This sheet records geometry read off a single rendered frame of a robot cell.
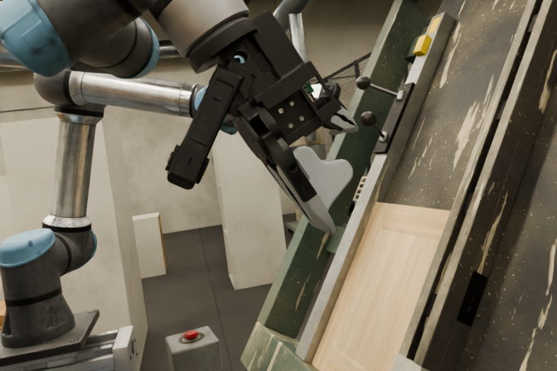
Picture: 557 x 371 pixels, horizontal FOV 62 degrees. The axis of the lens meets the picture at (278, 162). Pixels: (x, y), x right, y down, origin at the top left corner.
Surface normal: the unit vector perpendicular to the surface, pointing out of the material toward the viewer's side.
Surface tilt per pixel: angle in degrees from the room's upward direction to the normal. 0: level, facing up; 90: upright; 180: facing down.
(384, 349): 56
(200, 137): 91
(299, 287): 90
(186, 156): 91
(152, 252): 90
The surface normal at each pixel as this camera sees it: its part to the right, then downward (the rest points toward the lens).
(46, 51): 0.36, 0.68
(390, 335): -0.83, -0.44
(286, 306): 0.37, -0.01
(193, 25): -0.20, 0.29
